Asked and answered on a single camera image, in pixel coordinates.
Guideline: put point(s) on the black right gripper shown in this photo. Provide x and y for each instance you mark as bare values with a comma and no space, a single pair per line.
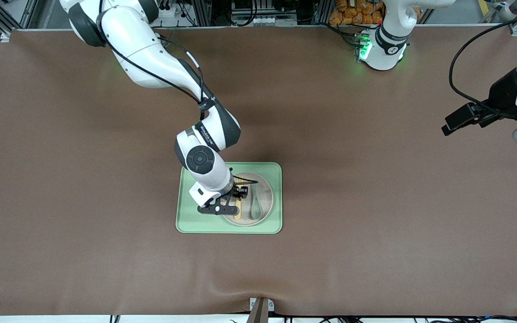
236,191

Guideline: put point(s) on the green plastic spoon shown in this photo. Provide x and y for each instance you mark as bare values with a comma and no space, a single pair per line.
255,211

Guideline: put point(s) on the white power strip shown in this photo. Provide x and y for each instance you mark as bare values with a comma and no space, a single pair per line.
173,11

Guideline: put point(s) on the light green rectangular tray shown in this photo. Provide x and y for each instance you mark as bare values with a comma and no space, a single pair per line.
186,224

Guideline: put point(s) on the orange items in bag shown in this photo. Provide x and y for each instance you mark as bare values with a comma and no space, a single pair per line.
352,13

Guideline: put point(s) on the yellow plastic fork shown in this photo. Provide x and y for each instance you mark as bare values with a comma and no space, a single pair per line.
237,211

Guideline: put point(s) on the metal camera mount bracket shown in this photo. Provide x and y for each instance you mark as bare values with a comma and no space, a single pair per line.
260,309

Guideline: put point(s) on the brown table cover mat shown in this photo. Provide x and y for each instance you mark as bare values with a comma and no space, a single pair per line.
330,269

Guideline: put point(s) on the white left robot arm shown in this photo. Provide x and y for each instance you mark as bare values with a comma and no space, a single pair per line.
384,54

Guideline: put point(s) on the beige round plate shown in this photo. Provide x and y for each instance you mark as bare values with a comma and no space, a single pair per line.
267,197

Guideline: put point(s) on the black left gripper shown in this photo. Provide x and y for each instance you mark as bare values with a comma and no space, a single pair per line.
501,96

